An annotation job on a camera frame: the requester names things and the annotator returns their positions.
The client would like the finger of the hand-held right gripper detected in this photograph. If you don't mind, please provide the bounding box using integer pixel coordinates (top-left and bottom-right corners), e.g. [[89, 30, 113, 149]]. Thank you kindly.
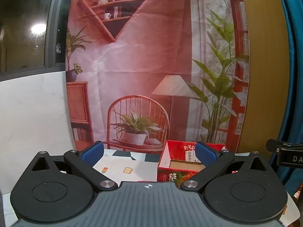
[[266, 139, 303, 152]]

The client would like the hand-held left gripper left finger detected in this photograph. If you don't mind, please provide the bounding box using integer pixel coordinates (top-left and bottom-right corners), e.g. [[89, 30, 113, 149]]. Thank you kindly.
[[26, 141, 118, 192]]

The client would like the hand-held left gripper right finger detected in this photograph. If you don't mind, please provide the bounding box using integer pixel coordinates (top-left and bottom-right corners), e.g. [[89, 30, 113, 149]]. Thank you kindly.
[[180, 141, 273, 192]]

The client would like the red strawberry print box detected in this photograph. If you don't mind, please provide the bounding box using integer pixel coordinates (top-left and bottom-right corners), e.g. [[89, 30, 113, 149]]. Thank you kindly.
[[157, 140, 233, 188]]

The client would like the cartoon printed tablecloth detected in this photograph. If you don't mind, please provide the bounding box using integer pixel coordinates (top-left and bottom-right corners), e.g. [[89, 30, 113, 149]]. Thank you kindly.
[[0, 148, 296, 227]]

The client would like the yellow wooden panel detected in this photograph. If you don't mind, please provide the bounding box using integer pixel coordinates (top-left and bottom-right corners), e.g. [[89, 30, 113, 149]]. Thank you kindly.
[[235, 0, 292, 155]]

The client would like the blue curtain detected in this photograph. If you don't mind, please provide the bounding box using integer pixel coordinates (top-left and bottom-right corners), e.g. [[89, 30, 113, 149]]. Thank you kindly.
[[270, 0, 303, 195]]

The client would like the dark framed window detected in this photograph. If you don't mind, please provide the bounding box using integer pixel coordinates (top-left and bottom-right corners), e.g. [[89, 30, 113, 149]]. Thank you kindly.
[[0, 0, 73, 82]]

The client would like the printed room scene wall cloth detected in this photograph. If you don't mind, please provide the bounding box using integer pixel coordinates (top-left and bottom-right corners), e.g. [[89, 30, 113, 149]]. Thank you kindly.
[[65, 0, 251, 153]]

